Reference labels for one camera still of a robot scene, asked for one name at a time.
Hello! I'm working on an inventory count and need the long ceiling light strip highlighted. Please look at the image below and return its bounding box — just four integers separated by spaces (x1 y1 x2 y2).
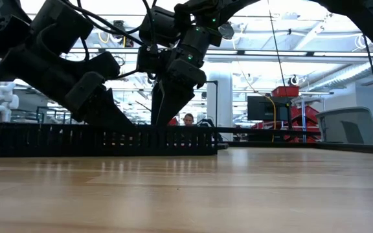
66 47 373 58

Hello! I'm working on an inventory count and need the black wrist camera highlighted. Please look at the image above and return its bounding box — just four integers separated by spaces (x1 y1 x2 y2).
136 45 171 74
82 50 122 81

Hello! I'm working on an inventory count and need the red shelf rack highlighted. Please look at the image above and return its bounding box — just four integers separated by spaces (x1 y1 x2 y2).
289 105 320 143

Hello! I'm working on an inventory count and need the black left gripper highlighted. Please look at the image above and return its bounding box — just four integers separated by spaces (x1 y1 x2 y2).
0 44 135 127

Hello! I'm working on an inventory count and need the black ceiling cable reel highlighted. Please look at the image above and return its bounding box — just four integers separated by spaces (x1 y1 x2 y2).
220 21 236 42
113 19 135 49

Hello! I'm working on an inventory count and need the white column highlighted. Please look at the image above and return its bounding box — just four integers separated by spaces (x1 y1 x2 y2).
207 69 234 142

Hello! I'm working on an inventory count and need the black monitor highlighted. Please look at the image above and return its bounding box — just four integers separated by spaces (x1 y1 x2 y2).
247 95 291 122

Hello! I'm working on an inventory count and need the black gantry frame with camera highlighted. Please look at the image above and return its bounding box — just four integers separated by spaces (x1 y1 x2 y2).
205 80 219 127

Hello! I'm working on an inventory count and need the red storage bin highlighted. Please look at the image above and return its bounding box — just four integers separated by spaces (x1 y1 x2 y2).
271 85 300 98

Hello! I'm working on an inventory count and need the thin black hanging cable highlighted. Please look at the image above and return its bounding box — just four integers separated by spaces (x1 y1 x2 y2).
269 9 288 90

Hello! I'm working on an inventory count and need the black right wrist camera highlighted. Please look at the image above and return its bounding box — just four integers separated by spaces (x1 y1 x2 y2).
136 45 171 74

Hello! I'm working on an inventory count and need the black slotted cable duct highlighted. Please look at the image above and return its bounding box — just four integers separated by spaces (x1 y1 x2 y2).
0 122 219 158

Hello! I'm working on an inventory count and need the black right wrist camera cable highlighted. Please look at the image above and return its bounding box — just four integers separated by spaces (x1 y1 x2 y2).
141 0 159 49

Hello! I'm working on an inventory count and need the black zip tie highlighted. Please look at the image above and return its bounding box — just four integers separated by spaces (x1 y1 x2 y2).
134 100 152 113

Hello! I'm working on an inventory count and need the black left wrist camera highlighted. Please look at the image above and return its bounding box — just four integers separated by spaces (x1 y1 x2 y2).
82 50 122 81

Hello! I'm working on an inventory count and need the yellow hanging cord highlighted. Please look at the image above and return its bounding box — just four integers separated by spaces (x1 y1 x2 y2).
257 92 277 143

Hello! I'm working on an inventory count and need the black duct cover strip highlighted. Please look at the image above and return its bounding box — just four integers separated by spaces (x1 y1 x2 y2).
217 126 322 135

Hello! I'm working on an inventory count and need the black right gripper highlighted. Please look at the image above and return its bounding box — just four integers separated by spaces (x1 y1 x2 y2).
150 25 223 126

